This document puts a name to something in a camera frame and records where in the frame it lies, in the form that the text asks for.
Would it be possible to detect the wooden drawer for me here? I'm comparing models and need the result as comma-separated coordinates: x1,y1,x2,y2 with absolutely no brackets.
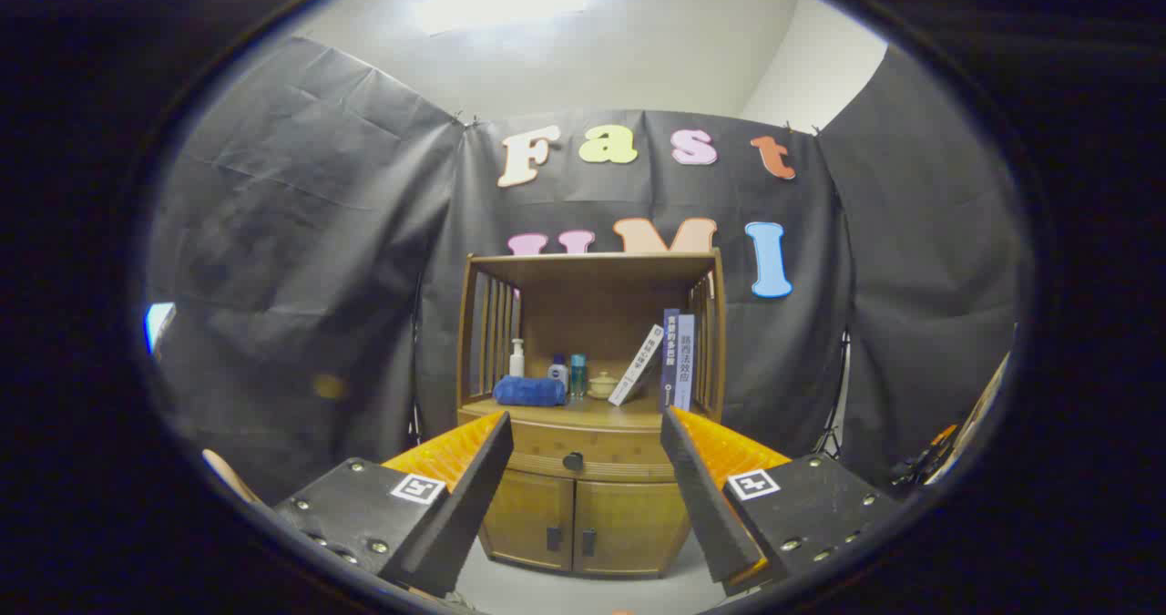
496,419,680,484

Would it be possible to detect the dark blue book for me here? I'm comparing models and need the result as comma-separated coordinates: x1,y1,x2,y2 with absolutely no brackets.
660,309,681,413

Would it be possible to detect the rolled blue towel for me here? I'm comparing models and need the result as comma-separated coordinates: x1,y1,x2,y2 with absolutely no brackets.
493,375,568,407

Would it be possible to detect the wooden countertop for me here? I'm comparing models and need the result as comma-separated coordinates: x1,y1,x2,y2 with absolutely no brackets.
460,396,711,431

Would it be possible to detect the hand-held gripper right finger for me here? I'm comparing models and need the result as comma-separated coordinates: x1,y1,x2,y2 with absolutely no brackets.
660,405,907,598

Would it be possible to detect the white book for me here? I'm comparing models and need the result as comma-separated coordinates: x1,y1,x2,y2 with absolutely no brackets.
608,324,664,407

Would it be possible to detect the wooden cabinet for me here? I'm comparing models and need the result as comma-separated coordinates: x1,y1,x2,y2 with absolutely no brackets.
455,249,727,579

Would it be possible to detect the black tripod stand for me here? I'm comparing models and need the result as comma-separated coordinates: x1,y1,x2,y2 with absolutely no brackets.
815,328,853,459

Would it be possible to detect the pale lavender book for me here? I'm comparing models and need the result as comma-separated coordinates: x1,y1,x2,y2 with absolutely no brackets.
674,313,696,411

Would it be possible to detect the light wooden frame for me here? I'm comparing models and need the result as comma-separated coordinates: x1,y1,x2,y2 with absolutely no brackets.
929,351,1016,487

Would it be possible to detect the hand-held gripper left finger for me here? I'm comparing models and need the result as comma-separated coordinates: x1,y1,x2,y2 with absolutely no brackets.
273,410,516,600

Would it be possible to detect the tangle of cables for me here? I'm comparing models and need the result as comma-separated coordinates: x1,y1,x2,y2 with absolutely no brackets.
891,424,957,496

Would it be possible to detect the wooden cabinet door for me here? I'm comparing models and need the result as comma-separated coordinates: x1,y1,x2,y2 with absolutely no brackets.
480,469,577,572
574,478,691,579

